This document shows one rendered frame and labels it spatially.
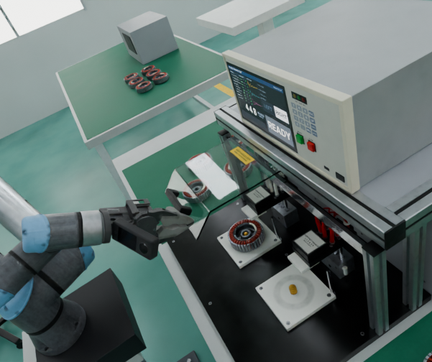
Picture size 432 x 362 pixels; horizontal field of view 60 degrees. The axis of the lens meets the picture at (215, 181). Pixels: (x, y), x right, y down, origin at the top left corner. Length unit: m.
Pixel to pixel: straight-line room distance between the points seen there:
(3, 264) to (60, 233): 0.15
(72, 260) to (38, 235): 0.28
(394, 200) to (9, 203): 0.89
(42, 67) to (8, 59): 0.37
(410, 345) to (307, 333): 0.22
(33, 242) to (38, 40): 4.62
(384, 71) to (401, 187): 0.22
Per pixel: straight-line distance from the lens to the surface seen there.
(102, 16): 5.37
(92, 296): 1.22
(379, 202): 0.75
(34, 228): 0.80
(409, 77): 0.75
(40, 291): 1.06
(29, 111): 5.52
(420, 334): 1.01
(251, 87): 0.92
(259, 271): 1.11
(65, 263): 1.07
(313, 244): 0.94
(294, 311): 1.01
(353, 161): 0.72
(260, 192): 1.11
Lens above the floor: 1.64
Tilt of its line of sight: 36 degrees down
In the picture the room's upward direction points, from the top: 21 degrees counter-clockwise
